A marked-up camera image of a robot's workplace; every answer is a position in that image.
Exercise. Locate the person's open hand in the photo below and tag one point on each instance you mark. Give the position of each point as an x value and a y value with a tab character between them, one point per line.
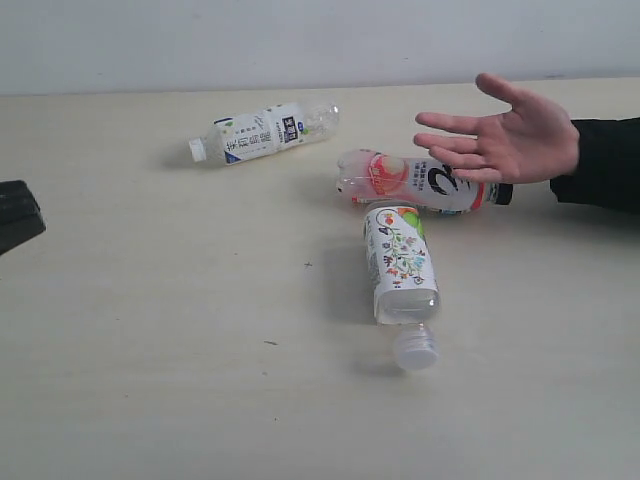
534	141

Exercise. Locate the floral label clear bottle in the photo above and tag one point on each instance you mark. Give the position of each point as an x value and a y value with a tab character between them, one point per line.
405	292

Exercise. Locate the white label tea bottle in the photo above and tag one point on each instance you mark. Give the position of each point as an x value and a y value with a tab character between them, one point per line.
266	132

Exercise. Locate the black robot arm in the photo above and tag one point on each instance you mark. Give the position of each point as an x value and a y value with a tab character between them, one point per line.
20	215

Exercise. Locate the black sleeved forearm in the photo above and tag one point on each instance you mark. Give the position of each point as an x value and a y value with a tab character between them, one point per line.
607	173

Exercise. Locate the pink peach soda bottle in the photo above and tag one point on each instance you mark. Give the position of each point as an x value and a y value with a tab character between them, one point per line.
369	176

